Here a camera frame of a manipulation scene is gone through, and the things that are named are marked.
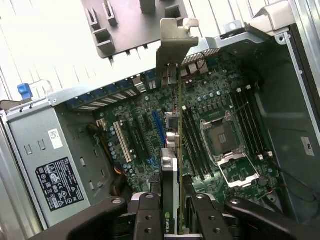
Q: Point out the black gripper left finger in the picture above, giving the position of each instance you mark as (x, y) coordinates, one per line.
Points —
(150, 220)

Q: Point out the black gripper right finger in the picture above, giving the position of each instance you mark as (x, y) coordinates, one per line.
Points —
(207, 220)

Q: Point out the metal socket cover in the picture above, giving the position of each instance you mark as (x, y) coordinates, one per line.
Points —
(237, 172)

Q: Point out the white expansion slot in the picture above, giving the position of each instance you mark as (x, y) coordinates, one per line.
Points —
(122, 142)

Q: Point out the CPU socket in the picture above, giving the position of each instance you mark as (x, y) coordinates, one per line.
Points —
(222, 135)

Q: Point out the blue expansion slot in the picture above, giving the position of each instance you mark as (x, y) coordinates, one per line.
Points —
(158, 127)

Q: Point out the white power connector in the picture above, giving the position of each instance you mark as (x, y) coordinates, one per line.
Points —
(100, 124)

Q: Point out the thin socket locking lever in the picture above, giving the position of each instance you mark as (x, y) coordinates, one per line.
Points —
(240, 107)

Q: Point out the black open PC case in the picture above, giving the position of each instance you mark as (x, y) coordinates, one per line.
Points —
(287, 112)

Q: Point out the green motherboard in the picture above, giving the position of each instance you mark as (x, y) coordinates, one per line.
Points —
(212, 82)

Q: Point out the grey power supply unit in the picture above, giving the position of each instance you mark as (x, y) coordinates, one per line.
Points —
(27, 140)

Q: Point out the blue case latch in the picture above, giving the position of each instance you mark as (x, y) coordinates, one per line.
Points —
(24, 92)

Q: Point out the grey parts rack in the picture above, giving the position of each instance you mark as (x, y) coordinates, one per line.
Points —
(130, 37)

